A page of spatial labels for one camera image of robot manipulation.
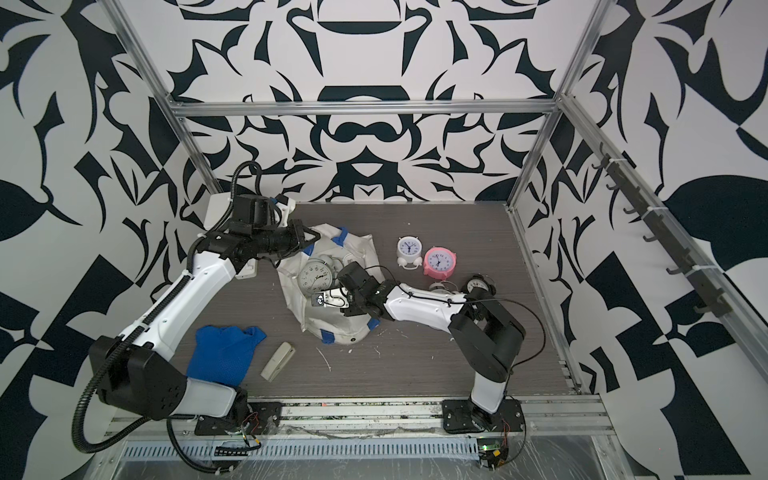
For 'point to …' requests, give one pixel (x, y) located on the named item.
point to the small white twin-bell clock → (409, 252)
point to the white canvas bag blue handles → (329, 323)
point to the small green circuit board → (493, 451)
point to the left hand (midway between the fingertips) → (319, 230)
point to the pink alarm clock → (439, 262)
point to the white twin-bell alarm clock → (319, 274)
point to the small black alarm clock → (318, 299)
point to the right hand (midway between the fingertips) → (342, 283)
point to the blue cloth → (223, 354)
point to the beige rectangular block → (273, 370)
